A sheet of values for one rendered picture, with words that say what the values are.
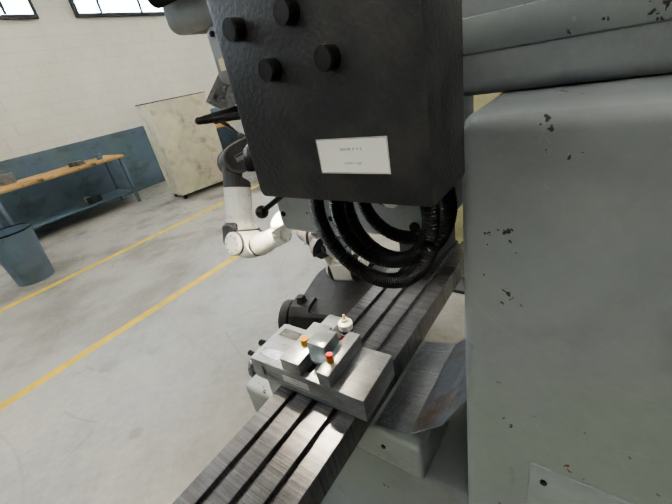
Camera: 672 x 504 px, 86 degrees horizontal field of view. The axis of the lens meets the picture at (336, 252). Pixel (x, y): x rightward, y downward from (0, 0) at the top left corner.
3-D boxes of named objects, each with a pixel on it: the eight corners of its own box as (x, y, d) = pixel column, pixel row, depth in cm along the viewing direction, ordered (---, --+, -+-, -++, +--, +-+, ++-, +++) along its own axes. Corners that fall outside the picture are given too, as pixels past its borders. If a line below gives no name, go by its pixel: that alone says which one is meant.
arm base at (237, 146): (237, 185, 131) (210, 163, 127) (258, 159, 134) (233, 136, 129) (246, 182, 118) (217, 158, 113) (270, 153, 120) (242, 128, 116)
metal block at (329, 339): (311, 360, 90) (306, 342, 87) (324, 344, 94) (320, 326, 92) (328, 366, 87) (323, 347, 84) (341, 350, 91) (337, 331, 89)
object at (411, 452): (274, 405, 115) (264, 378, 110) (335, 336, 139) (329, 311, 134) (423, 484, 87) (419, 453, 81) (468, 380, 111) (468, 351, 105)
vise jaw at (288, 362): (282, 370, 91) (278, 358, 89) (316, 332, 101) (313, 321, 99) (301, 377, 87) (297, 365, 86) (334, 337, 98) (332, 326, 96)
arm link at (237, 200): (217, 254, 123) (212, 187, 120) (247, 250, 134) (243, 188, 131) (240, 256, 116) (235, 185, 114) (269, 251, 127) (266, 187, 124)
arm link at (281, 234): (293, 217, 101) (263, 234, 109) (315, 232, 106) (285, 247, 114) (296, 199, 105) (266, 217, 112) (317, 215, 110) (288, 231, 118)
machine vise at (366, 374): (256, 375, 100) (245, 345, 95) (290, 340, 111) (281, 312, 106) (367, 423, 81) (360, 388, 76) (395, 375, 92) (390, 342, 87)
